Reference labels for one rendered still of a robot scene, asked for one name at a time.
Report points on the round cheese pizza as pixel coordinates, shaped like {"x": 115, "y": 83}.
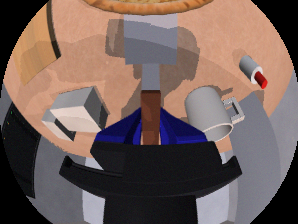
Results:
{"x": 147, "y": 7}

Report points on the light wooden cutting board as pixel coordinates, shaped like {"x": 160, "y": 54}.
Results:
{"x": 36, "y": 48}

